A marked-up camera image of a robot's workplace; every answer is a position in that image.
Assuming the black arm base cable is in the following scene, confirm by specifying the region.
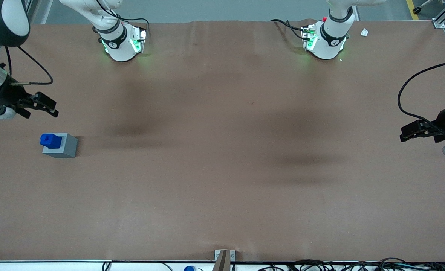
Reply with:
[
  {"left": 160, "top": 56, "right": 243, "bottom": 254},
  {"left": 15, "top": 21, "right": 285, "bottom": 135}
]
[
  {"left": 115, "top": 13, "right": 150, "bottom": 38},
  {"left": 270, "top": 19, "right": 307, "bottom": 41}
]

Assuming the brown table mat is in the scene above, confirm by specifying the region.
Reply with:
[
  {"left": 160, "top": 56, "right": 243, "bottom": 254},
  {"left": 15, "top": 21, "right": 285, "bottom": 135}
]
[{"left": 0, "top": 19, "right": 445, "bottom": 263}]

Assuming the black left arm base cable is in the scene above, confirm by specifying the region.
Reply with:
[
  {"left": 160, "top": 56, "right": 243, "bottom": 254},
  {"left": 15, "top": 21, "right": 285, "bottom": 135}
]
[{"left": 270, "top": 19, "right": 307, "bottom": 41}]

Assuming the metal bracket with brown bar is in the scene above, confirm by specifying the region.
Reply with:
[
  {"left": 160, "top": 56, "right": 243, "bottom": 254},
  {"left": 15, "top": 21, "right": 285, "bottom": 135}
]
[{"left": 214, "top": 250, "right": 236, "bottom": 271}]

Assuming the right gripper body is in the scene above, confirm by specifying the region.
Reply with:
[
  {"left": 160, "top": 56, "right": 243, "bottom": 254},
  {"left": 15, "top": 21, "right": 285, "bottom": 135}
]
[{"left": 0, "top": 81, "right": 30, "bottom": 110}]

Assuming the black right arm base cable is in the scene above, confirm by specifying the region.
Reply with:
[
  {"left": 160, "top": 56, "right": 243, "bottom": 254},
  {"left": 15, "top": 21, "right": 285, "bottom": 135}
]
[{"left": 115, "top": 13, "right": 150, "bottom": 38}]

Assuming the black caster wheel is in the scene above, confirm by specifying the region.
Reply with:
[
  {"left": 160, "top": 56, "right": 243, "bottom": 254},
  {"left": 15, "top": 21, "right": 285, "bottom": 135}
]
[{"left": 413, "top": 0, "right": 434, "bottom": 15}]

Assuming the blue plastic part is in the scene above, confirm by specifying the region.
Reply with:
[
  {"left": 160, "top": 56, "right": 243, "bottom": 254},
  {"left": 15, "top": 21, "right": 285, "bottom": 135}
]
[{"left": 40, "top": 133, "right": 63, "bottom": 149}]

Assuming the gray square base block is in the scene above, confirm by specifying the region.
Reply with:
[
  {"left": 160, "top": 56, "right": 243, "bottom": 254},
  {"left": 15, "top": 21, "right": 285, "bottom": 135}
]
[{"left": 42, "top": 133, "right": 79, "bottom": 159}]

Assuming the long black left wrist cable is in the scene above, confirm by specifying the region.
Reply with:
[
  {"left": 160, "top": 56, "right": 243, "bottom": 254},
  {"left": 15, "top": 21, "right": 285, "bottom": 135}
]
[{"left": 397, "top": 59, "right": 445, "bottom": 127}]

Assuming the black cable tangle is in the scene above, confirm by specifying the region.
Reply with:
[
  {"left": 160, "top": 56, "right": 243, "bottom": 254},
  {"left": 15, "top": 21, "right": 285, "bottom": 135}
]
[{"left": 258, "top": 257, "right": 445, "bottom": 271}]

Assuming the yellow floor tape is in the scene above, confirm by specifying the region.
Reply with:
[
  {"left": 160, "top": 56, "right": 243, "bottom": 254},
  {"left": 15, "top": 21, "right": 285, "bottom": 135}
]
[{"left": 406, "top": 0, "right": 421, "bottom": 21}]

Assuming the grey aluminium frame brace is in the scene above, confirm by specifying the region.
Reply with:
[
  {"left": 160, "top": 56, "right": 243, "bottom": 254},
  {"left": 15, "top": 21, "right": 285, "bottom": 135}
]
[{"left": 26, "top": 0, "right": 54, "bottom": 24}]

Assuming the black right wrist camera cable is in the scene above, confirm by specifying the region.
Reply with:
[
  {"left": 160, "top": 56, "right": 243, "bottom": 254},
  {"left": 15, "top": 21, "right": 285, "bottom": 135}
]
[{"left": 4, "top": 45, "right": 54, "bottom": 87}]

